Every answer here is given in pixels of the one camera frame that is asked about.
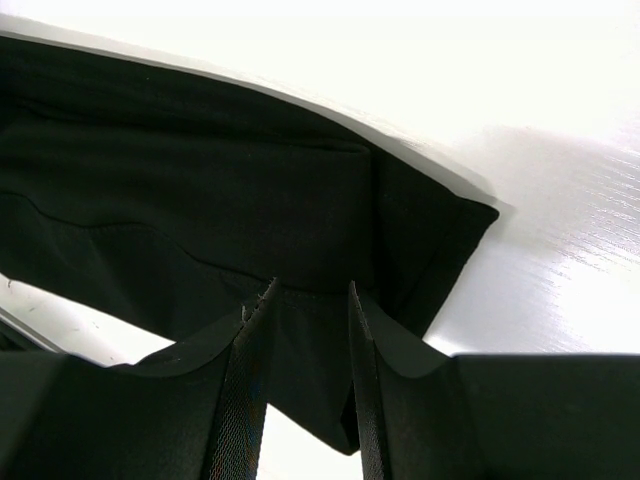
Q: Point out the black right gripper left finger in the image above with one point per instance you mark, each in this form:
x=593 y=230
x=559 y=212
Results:
x=194 y=410

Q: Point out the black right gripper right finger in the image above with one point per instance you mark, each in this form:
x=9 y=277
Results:
x=425 y=415

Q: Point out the black skirt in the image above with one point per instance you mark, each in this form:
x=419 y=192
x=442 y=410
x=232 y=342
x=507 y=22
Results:
x=165 y=199

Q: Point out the grey aluminium table edge rail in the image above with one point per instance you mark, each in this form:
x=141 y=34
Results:
x=25 y=330

